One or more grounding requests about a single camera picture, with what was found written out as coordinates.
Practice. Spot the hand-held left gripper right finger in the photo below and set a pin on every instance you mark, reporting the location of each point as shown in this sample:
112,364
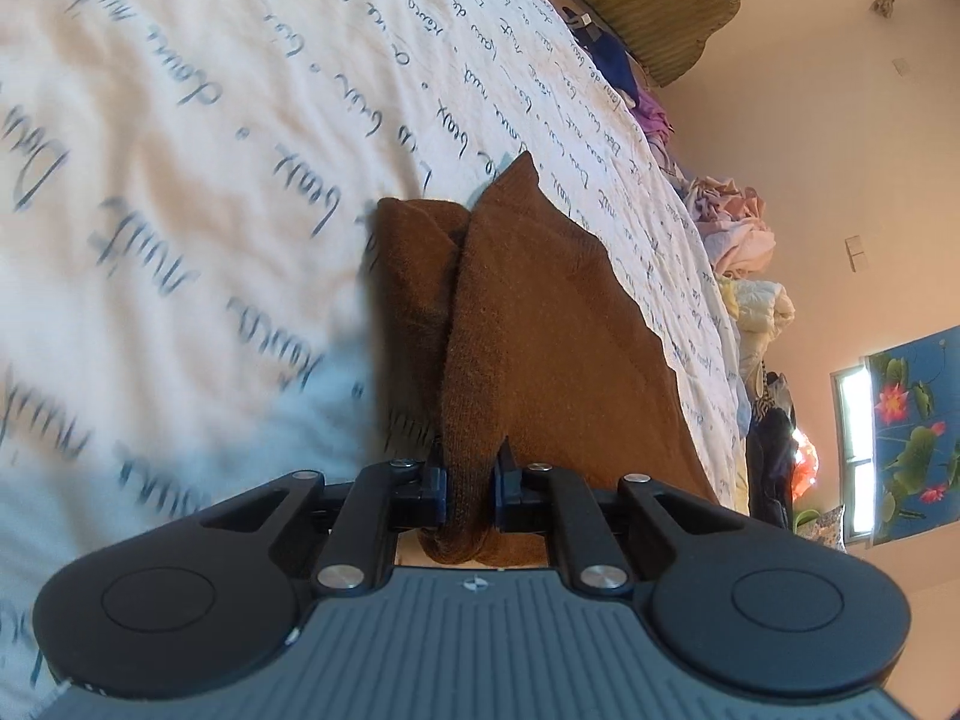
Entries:
510,499

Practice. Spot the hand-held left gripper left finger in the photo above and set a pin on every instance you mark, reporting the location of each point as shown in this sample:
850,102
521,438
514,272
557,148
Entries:
427,499

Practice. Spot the brown knit sweater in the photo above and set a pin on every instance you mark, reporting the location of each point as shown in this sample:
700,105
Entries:
540,330

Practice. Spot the pile of dark clothes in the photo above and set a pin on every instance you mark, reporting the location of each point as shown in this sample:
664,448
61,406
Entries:
772,457

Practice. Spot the pile of pink clothes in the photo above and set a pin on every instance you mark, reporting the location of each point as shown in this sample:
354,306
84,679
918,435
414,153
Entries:
731,229

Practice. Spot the orange pink cloth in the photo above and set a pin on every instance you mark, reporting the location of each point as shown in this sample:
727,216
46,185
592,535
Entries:
804,461

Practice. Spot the patterned cushion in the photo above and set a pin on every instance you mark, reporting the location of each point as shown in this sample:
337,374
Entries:
823,529

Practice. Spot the white script-print bedspread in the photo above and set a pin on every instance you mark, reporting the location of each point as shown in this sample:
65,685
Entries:
187,202

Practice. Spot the purple cloth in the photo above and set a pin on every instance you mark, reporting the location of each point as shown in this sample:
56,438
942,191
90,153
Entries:
652,120

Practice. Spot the blue floral curtain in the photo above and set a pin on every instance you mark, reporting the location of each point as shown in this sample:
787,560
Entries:
915,427

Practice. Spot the blue cloth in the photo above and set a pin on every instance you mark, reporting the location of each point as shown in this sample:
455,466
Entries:
611,56

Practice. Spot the white charger plug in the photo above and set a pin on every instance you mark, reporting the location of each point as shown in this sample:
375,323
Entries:
579,16

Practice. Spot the green upholstered headboard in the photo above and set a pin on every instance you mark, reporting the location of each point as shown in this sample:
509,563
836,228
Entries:
675,0

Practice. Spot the beige wall switch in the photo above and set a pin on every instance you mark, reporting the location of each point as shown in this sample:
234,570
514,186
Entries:
857,253

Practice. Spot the white wall switch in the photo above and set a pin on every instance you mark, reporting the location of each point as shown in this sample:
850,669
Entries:
901,67

